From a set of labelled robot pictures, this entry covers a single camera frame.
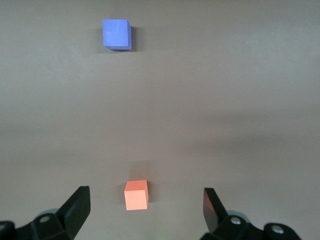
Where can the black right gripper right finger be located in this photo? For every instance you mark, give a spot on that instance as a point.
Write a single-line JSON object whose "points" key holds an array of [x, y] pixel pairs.
{"points": [[212, 210]]}

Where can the purple foam block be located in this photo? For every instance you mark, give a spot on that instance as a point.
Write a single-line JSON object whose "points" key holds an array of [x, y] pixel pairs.
{"points": [[116, 33]]}

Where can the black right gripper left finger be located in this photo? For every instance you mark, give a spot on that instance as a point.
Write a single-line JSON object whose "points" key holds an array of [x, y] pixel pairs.
{"points": [[72, 212]]}

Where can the orange foam block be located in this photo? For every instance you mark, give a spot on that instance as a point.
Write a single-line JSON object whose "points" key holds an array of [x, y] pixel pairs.
{"points": [[136, 197]]}

